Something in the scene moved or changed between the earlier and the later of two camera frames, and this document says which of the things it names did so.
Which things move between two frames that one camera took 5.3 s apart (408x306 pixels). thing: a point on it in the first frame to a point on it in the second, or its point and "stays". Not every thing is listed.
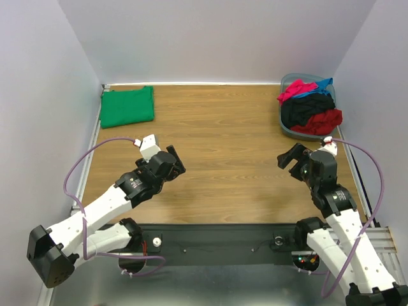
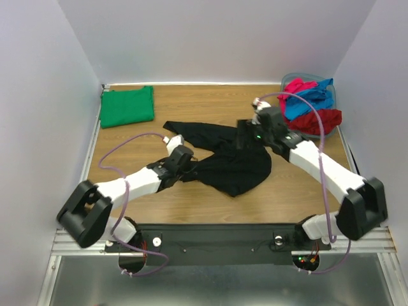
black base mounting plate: x=220 y=244 stays
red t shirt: x=320 y=123 stays
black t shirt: x=295 y=111 to x=240 y=164
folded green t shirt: x=120 y=107 stays
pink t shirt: x=296 y=88 stays
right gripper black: x=296 y=160 to x=243 y=131
